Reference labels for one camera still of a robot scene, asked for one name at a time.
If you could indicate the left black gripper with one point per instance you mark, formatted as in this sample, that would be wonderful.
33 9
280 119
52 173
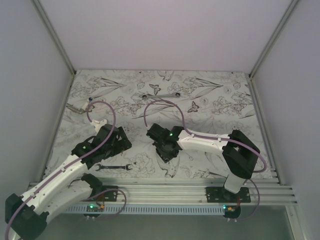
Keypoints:
121 145

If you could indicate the black fuse box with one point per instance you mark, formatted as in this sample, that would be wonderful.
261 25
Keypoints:
167 156

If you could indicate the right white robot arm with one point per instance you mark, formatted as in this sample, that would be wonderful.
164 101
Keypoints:
238 152

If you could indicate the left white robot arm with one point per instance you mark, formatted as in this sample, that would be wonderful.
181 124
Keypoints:
27 215

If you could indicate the black open-end wrench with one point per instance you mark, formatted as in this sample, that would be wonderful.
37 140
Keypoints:
126 167

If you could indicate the silver ratchet wrench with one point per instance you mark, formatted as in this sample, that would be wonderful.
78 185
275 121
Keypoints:
171 95

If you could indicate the silver metal clamp tool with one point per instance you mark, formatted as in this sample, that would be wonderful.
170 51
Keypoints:
75 109

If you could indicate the floral patterned table mat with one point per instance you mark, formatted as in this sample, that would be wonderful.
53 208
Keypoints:
210 102

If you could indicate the left controller board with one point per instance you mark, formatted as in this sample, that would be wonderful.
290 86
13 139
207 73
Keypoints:
93 211

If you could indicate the controller board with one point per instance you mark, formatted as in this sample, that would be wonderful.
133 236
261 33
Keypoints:
231 212
93 211

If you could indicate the right controller board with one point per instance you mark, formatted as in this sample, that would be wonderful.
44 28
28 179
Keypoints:
231 212

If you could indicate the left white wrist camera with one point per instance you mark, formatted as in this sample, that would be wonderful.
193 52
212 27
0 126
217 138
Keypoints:
98 124

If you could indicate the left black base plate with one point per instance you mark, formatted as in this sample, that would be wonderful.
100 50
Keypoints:
107 193

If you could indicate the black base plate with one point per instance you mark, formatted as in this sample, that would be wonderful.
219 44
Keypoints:
107 193
215 194

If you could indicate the aluminium rail frame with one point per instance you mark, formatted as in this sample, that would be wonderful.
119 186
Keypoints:
188 191

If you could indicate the white slotted cable duct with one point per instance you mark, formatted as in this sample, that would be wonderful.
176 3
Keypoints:
153 209

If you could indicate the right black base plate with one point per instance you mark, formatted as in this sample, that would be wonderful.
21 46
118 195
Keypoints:
215 194

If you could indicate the right aluminium corner post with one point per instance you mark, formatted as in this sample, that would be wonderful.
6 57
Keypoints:
274 36

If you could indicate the aluminium corner post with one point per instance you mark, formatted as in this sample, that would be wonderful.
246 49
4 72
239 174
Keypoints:
274 36
53 34

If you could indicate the left aluminium corner post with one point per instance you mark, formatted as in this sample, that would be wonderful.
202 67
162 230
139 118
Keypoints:
53 34

